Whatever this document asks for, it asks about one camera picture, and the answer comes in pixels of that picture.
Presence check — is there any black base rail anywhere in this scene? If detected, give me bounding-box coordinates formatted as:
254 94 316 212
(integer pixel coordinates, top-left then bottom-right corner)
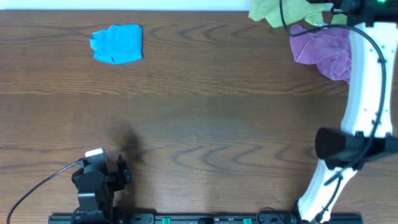
48 212 364 224

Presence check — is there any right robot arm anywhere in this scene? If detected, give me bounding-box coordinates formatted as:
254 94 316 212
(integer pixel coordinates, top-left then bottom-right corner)
295 0 397 223

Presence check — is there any right black cable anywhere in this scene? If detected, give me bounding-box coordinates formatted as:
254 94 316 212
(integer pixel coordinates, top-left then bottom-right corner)
279 0 388 223

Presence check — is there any green microfiber cloth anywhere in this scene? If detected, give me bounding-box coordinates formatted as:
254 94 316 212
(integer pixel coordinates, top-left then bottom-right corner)
248 0 332 28

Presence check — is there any left black cable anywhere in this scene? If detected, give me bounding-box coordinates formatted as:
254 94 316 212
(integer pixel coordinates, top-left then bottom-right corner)
6 160 85 224

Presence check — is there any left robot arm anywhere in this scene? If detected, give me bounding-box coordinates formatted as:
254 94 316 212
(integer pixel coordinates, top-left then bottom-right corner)
70 151 132 223

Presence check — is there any blue folded cloth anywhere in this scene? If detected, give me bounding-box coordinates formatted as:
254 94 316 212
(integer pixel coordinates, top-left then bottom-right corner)
90 24 143 65

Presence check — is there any purple crumpled cloth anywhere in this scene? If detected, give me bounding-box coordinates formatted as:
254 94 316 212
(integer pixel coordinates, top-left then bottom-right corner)
290 28 351 83

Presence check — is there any black cable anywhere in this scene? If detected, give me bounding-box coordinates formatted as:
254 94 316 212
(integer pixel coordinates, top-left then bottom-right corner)
6 160 85 224
279 0 388 223

